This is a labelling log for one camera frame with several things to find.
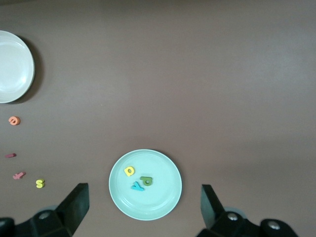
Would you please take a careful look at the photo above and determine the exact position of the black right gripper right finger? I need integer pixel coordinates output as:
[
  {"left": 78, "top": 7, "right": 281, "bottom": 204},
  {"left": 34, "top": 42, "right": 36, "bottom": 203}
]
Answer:
[{"left": 195, "top": 184, "right": 299, "bottom": 237}]

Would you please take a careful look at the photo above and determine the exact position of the green plate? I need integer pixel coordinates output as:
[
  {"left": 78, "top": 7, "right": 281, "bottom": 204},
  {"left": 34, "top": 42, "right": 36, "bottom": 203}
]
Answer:
[{"left": 109, "top": 149, "right": 183, "bottom": 221}]

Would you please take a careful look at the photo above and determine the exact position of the cream plate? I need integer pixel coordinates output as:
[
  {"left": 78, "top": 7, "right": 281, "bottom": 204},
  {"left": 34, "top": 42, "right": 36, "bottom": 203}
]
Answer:
[{"left": 0, "top": 30, "right": 35, "bottom": 104}]

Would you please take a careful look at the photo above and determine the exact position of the teal foam letter y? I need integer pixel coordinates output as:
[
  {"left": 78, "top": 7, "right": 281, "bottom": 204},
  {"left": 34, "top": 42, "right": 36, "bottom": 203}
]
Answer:
[{"left": 131, "top": 181, "right": 145, "bottom": 192}]

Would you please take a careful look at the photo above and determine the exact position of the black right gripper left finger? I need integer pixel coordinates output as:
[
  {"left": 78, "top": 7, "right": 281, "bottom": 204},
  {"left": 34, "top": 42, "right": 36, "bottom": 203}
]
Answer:
[{"left": 0, "top": 182, "right": 90, "bottom": 237}]

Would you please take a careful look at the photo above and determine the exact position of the yellow foam letter d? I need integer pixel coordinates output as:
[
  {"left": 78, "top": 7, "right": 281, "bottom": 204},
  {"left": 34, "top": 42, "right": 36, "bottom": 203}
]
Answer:
[{"left": 123, "top": 165, "right": 136, "bottom": 177}]

